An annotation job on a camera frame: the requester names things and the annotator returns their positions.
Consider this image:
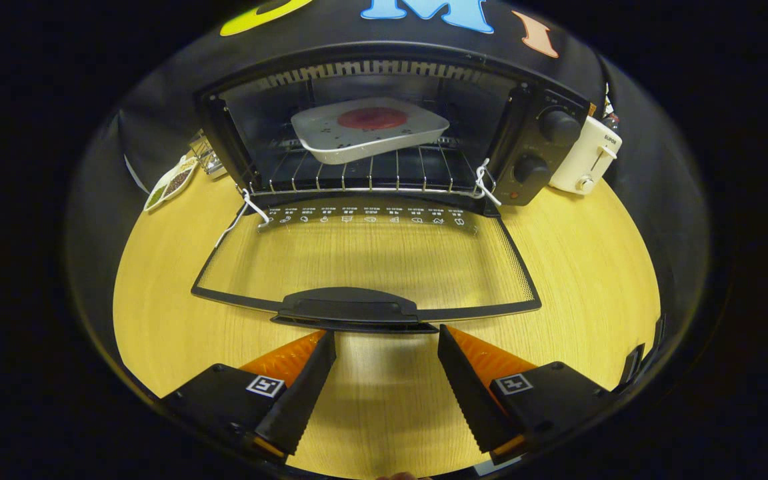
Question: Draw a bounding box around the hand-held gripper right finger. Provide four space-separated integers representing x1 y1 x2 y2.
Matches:
437 324 618 467

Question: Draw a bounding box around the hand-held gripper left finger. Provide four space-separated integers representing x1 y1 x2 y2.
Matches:
161 329 337 464

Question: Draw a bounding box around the black toaster oven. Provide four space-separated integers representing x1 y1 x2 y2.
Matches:
191 41 591 334

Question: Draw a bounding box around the white square plate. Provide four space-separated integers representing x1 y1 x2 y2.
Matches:
290 97 451 165

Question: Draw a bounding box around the pink round food slice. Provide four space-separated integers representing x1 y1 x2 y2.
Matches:
337 107 408 131

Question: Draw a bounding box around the metal oven rack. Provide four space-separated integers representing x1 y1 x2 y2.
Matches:
244 137 485 195

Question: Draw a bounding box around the white pop-up toaster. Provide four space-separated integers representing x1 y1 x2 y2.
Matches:
548 115 623 195

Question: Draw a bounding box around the black angular object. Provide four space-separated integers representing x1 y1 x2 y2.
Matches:
614 313 666 394

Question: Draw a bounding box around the white divided dish with beans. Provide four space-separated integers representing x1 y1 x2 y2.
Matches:
143 155 199 213

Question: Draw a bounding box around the black backdrop cloth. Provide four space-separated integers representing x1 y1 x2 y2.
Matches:
67 0 711 401

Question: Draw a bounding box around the white string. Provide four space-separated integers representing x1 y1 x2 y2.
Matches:
474 158 503 207
214 189 271 249

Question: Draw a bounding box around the metal wire basket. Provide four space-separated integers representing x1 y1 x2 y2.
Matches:
189 130 228 179

